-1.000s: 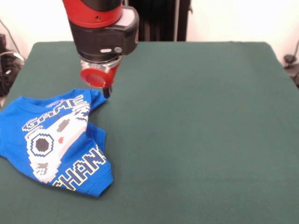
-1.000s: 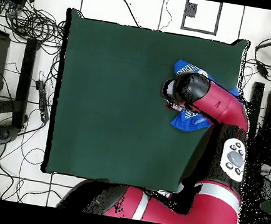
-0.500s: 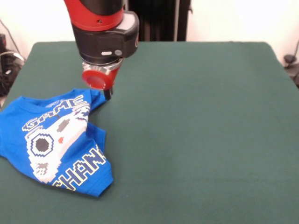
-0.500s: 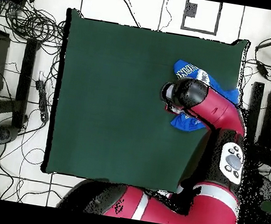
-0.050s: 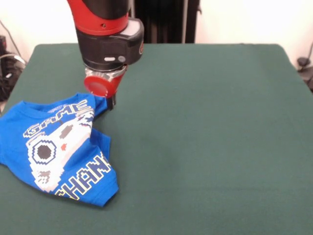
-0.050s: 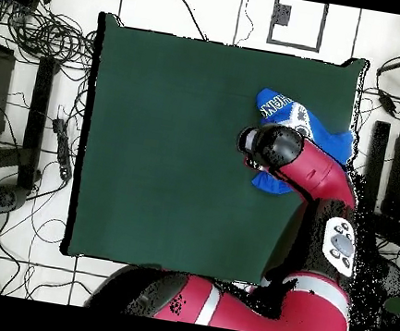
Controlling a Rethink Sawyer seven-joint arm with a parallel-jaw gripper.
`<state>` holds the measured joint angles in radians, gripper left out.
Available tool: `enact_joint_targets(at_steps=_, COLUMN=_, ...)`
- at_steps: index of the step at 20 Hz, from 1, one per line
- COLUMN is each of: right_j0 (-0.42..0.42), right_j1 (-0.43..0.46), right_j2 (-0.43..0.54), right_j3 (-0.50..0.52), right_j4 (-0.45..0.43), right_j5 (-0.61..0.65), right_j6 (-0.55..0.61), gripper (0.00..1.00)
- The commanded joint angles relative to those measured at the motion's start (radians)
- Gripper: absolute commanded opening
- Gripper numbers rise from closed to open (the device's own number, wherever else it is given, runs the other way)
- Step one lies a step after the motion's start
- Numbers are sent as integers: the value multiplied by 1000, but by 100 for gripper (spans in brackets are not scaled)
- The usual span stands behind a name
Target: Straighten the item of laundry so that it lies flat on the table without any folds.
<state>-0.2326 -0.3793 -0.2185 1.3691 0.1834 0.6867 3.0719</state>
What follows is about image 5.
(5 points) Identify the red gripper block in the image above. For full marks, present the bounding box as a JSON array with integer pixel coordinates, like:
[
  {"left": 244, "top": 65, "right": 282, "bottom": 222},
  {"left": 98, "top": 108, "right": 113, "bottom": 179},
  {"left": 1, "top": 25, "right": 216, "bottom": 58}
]
[{"left": 83, "top": 67, "right": 128, "bottom": 111}]

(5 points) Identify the blue printed t-shirt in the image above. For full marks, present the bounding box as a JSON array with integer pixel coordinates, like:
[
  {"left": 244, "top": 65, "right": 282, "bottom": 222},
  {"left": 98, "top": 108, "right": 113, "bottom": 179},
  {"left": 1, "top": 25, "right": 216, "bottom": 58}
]
[{"left": 0, "top": 92, "right": 120, "bottom": 208}]

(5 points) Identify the black equipment pile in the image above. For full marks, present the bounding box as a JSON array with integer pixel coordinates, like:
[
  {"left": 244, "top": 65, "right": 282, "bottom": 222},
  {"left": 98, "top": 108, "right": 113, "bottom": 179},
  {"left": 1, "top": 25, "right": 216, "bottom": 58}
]
[{"left": 0, "top": 35, "right": 27, "bottom": 101}]

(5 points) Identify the dark green table cloth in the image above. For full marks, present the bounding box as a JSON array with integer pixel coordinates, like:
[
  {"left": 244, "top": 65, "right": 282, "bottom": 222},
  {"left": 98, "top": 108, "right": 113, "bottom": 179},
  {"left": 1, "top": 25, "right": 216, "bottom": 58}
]
[{"left": 0, "top": 43, "right": 313, "bottom": 235}]

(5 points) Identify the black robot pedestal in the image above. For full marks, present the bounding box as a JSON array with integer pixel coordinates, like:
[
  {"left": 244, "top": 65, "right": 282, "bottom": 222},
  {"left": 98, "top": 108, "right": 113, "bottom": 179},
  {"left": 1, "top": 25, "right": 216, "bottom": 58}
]
[{"left": 129, "top": 0, "right": 202, "bottom": 45}]

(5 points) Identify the grey cable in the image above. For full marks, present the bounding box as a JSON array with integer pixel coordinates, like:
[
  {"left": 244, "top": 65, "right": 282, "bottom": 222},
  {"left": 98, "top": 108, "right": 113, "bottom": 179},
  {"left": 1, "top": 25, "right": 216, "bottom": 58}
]
[{"left": 0, "top": 21, "right": 21, "bottom": 57}]

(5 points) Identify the black cable bundle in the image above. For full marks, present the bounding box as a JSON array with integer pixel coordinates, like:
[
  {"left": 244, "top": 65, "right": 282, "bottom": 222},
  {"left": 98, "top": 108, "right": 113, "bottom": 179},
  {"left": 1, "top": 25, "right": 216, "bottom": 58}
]
[{"left": 297, "top": 41, "right": 313, "bottom": 93}]

